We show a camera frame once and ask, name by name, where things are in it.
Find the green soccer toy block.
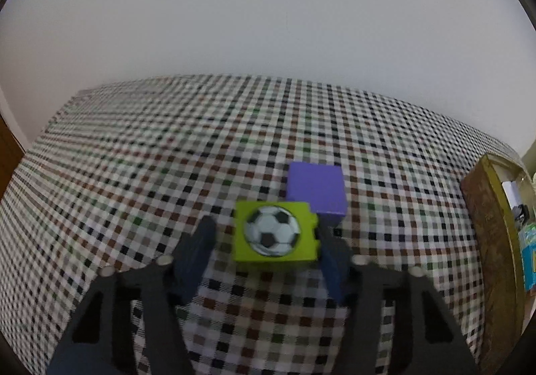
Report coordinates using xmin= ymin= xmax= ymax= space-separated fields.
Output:
xmin=232 ymin=201 xmax=320 ymax=266

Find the checkered tablecloth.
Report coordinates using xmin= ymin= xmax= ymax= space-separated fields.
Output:
xmin=1 ymin=75 xmax=517 ymax=374

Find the white paper tray liner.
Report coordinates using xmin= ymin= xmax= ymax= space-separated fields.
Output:
xmin=501 ymin=181 xmax=523 ymax=210

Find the purple cube block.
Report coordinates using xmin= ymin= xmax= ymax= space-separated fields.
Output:
xmin=286 ymin=161 xmax=348 ymax=227

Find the brown wooden door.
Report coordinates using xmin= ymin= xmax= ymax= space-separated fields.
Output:
xmin=0 ymin=116 xmax=24 ymax=196

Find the gold metal tin tray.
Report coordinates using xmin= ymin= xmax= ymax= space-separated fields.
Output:
xmin=461 ymin=153 xmax=535 ymax=374

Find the blue toy building block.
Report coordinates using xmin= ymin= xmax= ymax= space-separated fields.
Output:
xmin=519 ymin=224 xmax=536 ymax=292

